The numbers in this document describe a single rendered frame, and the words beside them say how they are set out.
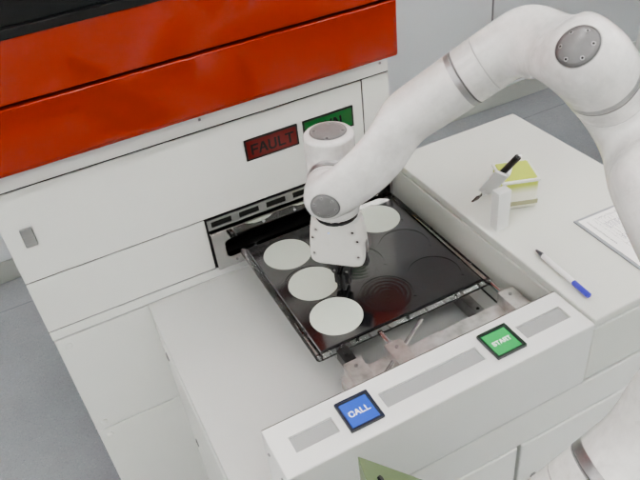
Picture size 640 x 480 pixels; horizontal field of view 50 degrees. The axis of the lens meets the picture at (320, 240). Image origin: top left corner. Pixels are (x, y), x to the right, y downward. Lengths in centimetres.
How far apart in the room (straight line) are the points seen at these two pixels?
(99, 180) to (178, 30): 32
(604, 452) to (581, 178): 82
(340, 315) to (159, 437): 70
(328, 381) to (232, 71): 58
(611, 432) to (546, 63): 43
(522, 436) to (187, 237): 75
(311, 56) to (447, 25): 221
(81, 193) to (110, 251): 14
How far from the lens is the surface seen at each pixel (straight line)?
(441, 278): 133
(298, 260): 139
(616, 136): 95
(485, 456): 125
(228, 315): 142
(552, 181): 149
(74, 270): 141
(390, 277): 133
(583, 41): 87
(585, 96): 88
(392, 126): 105
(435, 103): 104
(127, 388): 164
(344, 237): 120
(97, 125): 122
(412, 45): 340
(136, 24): 118
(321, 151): 109
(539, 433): 132
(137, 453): 181
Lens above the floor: 178
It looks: 38 degrees down
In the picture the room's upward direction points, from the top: 7 degrees counter-clockwise
